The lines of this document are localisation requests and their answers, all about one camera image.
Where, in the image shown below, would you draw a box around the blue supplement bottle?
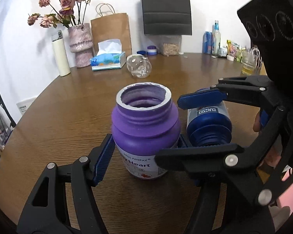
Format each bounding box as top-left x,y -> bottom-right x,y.
186,101 -> 232,147

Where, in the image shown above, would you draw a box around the purple supplement bottle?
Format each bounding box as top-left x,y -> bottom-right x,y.
112,82 -> 180,180

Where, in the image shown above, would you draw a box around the person's right hand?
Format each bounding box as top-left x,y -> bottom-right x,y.
252,112 -> 263,133

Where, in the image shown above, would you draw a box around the colourful snack packets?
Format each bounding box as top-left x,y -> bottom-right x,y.
227,40 -> 248,63

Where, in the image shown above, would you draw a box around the blue soda can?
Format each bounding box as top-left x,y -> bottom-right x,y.
202,31 -> 213,54

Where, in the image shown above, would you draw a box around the clear glass bottle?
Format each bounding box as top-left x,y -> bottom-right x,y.
212,20 -> 221,55

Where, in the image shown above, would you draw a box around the glass of yellow liquid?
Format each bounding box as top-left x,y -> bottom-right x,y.
241,52 -> 258,75

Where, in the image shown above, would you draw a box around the clear container of nuts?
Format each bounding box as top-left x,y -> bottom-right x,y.
160,35 -> 181,56

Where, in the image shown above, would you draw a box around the small purple white jar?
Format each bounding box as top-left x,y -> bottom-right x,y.
146,45 -> 158,56

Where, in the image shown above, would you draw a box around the clear glass jar lying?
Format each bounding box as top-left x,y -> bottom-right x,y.
126,54 -> 152,79

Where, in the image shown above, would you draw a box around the blue jar lid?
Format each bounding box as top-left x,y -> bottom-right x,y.
136,50 -> 147,56

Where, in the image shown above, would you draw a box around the black paper bag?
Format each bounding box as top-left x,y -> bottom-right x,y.
141,0 -> 192,35

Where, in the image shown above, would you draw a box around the blue tissue box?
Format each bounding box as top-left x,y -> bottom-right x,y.
90,39 -> 126,71

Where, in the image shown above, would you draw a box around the brown paper bag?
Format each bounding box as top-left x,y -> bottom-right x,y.
91,3 -> 132,56

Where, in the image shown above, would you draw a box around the cream thermos bottle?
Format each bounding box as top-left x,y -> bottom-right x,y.
51,30 -> 70,77

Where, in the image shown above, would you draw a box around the pink textured vase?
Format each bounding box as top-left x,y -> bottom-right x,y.
68,23 -> 94,68

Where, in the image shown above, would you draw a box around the dried pink rose bouquet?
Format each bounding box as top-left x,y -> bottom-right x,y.
27,0 -> 92,28

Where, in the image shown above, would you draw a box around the white wire rack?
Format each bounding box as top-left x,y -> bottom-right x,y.
250,45 -> 263,69

